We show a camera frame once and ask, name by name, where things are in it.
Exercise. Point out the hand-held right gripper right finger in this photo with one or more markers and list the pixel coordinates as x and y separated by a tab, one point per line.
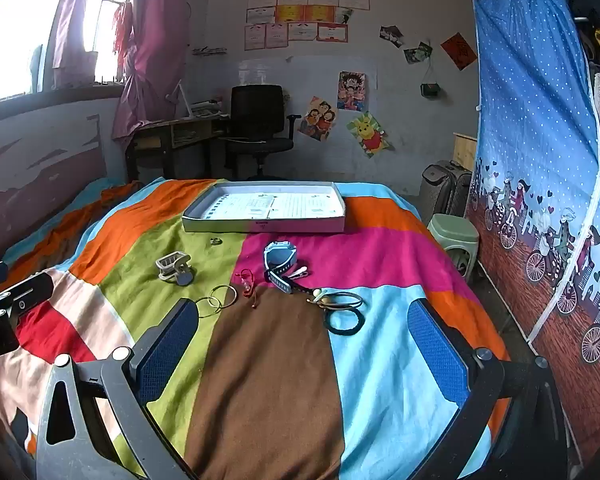
437	352

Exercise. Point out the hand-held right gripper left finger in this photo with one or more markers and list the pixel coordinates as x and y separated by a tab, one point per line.
170	347

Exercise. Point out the thin gold bangle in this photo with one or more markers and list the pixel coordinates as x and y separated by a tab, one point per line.
235	292
198	305

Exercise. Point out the dark blue round pendant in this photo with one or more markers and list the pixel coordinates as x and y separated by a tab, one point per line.
185	278

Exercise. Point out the beige hair claw clip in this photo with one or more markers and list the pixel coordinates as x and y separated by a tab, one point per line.
170	262

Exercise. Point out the blue smart watch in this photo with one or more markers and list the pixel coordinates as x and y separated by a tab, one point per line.
279	257

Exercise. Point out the white hair clip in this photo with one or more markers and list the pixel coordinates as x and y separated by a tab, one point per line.
300	273

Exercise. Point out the white shallow cardboard tray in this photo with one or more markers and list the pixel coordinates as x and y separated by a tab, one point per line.
260	223

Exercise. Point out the colourful patchwork blanket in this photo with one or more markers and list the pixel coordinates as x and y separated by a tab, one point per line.
270	385

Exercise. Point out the green plastic stool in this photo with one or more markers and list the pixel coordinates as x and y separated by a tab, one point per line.
452	232

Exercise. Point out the grey suitcase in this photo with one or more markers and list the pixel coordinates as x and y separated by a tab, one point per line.
442	187

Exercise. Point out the light wooden cabinet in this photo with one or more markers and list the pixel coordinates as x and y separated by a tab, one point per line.
464	152

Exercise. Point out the dark wooden desk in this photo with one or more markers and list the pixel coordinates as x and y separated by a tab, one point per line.
180	127

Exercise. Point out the yellow bear poster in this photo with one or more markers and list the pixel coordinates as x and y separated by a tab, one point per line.
370	135

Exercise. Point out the blue fabric wardrobe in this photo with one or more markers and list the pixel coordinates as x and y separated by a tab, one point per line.
530	135

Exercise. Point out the bright window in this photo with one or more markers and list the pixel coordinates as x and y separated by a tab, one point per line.
15	40

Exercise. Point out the stack of papers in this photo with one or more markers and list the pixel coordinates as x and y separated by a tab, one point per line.
207	108

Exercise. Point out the white desk lamp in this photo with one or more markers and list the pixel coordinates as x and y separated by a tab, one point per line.
182	97

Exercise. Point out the black office chair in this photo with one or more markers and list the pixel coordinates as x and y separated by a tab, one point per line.
257	110

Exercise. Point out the cartoon family poster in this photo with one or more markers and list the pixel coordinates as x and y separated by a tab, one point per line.
318	119

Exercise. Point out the green hanging basket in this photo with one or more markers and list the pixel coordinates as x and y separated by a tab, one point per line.
430	90

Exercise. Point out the small pink curtain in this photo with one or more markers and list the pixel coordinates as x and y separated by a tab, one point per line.
72	15

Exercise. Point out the anime character poster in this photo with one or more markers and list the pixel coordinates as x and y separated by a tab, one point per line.
352	91

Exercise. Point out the large pink curtain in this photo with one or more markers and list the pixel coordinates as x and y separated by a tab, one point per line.
152	45

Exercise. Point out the red hanging tassel decoration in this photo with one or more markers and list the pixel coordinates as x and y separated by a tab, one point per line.
122	27

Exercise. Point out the red paper square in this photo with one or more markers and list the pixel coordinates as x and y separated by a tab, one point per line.
459	51

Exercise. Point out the green wall photo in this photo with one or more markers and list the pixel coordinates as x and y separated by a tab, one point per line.
418	53

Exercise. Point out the dark wall photo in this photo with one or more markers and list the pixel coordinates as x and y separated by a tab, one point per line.
391	36

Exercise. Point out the group of wall certificates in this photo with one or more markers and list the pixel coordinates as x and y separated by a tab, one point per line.
300	17

